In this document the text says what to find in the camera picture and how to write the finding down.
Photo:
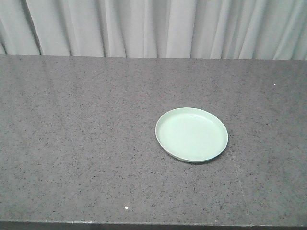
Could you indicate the light green round plate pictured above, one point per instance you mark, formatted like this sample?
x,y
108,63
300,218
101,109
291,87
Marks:
x,y
191,134

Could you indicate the white pleated curtain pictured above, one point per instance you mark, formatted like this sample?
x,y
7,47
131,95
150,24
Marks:
x,y
207,29

